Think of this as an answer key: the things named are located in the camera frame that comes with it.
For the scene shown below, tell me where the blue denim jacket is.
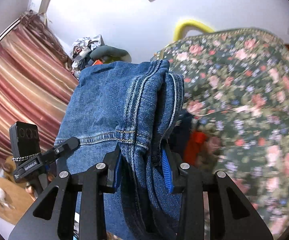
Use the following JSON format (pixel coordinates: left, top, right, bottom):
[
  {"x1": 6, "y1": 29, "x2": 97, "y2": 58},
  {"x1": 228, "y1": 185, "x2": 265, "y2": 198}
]
[{"x1": 55, "y1": 60, "x2": 184, "y2": 239}]

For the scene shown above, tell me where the yellow round object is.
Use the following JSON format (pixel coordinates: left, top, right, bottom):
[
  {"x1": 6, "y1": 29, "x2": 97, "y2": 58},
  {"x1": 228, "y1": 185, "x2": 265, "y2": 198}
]
[{"x1": 173, "y1": 20, "x2": 214, "y2": 41}]

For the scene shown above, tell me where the floral bedspread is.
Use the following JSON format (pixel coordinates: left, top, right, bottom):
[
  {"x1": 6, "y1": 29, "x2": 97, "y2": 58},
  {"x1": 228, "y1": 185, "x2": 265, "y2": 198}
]
[{"x1": 154, "y1": 28, "x2": 289, "y2": 239}]

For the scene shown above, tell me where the red garment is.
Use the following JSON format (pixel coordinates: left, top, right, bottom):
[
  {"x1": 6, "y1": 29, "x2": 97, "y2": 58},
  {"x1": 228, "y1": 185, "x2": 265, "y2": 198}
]
[{"x1": 182, "y1": 132, "x2": 207, "y2": 166}]

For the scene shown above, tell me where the pile of clutter on box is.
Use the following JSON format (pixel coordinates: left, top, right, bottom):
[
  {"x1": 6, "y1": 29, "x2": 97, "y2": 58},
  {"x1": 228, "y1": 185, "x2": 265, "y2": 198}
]
[{"x1": 70, "y1": 34, "x2": 129, "y2": 80}]

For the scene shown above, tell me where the striped pink curtain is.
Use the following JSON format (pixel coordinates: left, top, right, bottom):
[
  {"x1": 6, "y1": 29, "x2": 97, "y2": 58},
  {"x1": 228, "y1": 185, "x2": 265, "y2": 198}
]
[{"x1": 0, "y1": 11, "x2": 78, "y2": 165}]

